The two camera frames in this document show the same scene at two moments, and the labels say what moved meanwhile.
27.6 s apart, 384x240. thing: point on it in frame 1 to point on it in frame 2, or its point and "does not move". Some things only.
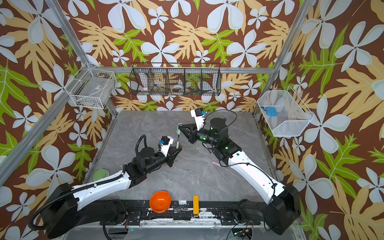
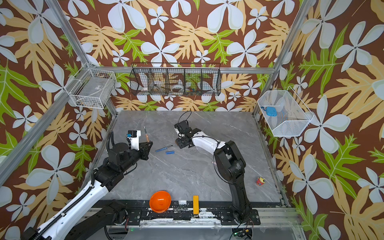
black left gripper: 170,157 to 142,147
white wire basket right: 292,118 does not move
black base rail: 136,211 does not move
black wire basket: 175,79 does not move
